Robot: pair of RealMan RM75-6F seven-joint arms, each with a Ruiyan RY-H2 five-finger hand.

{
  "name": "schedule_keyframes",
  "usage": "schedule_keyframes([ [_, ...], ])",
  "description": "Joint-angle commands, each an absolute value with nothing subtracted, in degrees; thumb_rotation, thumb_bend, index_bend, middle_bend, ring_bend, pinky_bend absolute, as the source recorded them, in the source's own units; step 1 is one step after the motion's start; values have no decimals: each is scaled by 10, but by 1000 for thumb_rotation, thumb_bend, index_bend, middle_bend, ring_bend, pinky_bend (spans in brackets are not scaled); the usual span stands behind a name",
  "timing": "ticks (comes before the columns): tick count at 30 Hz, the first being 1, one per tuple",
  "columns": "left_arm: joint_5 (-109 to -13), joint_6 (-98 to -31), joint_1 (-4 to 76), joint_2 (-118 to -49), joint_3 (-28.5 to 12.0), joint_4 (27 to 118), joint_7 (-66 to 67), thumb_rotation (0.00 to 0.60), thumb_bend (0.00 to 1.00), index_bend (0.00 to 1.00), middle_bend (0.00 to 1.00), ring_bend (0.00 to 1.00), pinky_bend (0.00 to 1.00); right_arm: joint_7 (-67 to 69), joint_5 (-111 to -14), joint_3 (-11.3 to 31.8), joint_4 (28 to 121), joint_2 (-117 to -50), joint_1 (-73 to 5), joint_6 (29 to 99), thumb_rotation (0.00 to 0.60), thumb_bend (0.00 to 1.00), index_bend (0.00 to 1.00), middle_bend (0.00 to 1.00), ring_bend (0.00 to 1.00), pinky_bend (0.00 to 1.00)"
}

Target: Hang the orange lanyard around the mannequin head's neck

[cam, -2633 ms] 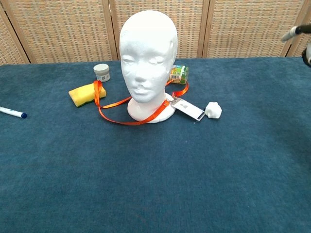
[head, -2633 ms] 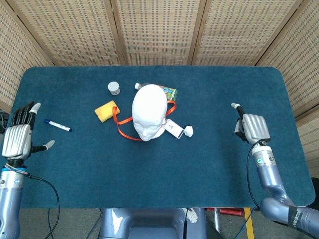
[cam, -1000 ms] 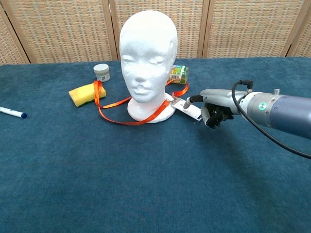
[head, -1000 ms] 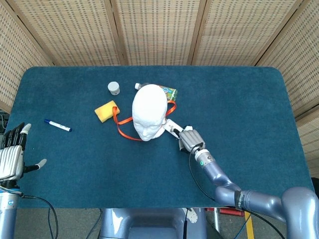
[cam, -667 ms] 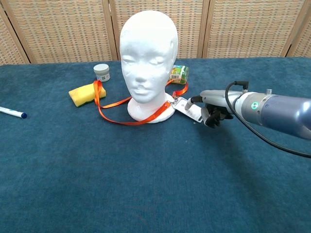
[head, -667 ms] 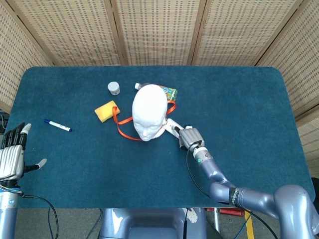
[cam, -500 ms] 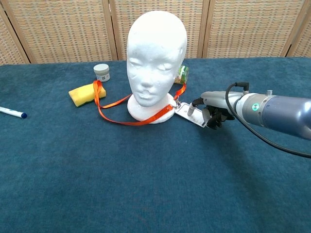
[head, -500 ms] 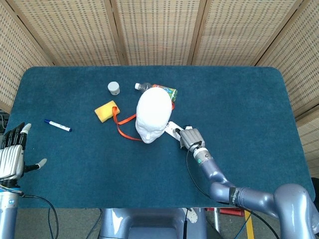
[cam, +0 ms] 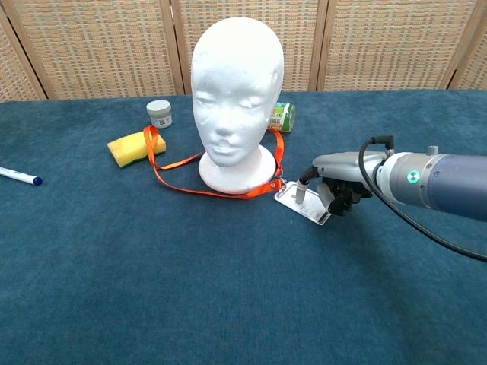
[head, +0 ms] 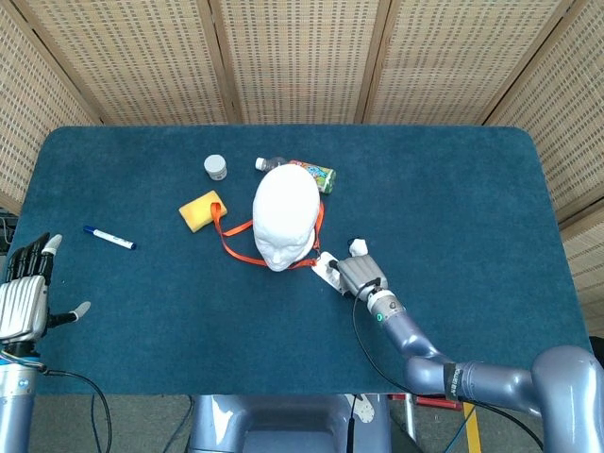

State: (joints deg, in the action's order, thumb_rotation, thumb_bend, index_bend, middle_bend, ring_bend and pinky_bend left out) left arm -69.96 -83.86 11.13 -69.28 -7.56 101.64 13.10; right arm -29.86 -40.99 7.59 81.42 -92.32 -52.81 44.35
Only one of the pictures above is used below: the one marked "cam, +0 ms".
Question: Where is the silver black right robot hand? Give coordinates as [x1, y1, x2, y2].
[296, 151, 385, 217]

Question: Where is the white badge card holder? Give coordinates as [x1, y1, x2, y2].
[273, 180, 333, 226]

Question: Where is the orange lanyard with badge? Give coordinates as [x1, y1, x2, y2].
[142, 125, 287, 200]

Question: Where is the white mannequin head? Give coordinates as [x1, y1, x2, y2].
[191, 17, 285, 195]

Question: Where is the plastic bottle colourful label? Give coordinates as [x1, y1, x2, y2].
[268, 101, 297, 133]

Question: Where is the small white grey jar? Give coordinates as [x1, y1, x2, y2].
[145, 100, 173, 129]

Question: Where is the blue table mat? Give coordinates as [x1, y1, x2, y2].
[0, 89, 487, 365]

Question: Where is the yellow green sponge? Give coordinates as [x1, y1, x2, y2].
[107, 131, 167, 169]

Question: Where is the woven wooden folding screen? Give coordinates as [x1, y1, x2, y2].
[0, 0, 487, 102]

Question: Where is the white marker blue cap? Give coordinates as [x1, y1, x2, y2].
[0, 166, 43, 187]

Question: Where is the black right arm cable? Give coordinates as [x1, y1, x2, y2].
[358, 135, 487, 262]

